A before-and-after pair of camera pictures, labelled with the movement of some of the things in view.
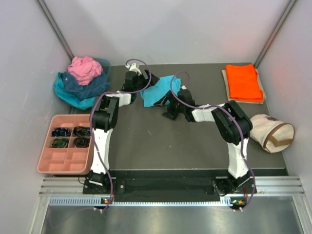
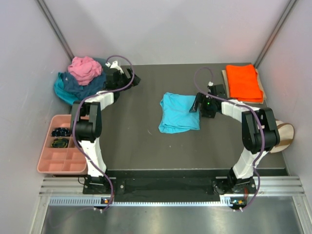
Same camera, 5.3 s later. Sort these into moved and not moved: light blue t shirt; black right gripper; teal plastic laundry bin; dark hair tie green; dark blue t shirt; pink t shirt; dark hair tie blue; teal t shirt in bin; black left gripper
Moved: black left gripper; black right gripper; light blue t shirt
Not moved: teal plastic laundry bin; dark hair tie blue; pink t shirt; teal t shirt in bin; dark hair tie green; dark blue t shirt
